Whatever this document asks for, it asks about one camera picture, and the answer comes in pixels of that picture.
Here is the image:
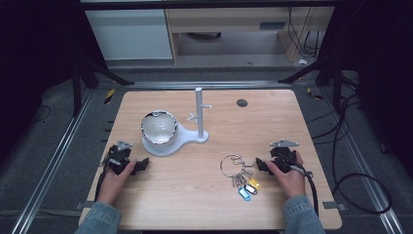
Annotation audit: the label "shiny metal bowl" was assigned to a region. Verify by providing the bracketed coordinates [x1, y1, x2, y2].
[140, 109, 179, 146]

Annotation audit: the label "grey table bracket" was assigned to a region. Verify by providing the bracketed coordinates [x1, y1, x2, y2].
[322, 201, 347, 212]
[75, 201, 95, 211]

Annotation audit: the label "person's left hand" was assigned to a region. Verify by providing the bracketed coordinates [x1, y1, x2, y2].
[96, 160, 138, 207]

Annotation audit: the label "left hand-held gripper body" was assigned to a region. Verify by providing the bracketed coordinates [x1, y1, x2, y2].
[102, 139, 134, 176]

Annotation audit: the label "white cabinet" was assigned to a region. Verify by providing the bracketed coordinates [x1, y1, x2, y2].
[84, 8, 173, 61]

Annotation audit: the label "yellow black hazard tape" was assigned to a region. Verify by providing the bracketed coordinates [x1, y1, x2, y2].
[103, 88, 117, 105]
[306, 86, 325, 101]

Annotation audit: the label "left hand-held gripper black cable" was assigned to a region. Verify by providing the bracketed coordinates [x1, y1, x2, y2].
[94, 157, 113, 203]

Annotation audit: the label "right hand-held gripper black cable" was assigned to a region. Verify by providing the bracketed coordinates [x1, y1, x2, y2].
[289, 164, 320, 218]

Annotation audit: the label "white stand with pegs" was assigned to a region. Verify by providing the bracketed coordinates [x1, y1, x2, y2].
[141, 86, 212, 157]

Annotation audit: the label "light wooden desk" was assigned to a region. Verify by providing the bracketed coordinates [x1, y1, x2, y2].
[164, 6, 336, 63]

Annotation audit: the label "black metal stand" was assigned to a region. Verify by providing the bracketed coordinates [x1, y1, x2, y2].
[70, 53, 135, 118]
[278, 52, 349, 115]

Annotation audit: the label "aluminium floor rail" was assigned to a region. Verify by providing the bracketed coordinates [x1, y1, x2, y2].
[319, 87, 407, 234]
[125, 80, 293, 91]
[9, 89, 95, 234]

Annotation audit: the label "long black floor cable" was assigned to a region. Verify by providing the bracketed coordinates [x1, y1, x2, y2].
[305, 96, 394, 215]

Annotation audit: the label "person's right hand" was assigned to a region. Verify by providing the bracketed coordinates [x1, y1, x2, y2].
[265, 151, 307, 200]

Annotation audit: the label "metal key ring with keys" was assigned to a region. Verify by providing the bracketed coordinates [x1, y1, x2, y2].
[219, 153, 263, 202]

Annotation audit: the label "hand-held gripper black cable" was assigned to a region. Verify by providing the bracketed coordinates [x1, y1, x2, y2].
[94, 157, 113, 203]
[289, 164, 320, 218]

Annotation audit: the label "hanging black cables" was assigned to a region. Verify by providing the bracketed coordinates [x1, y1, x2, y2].
[286, 6, 327, 59]

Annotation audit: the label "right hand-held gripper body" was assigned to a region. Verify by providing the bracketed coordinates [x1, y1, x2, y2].
[269, 138, 300, 175]

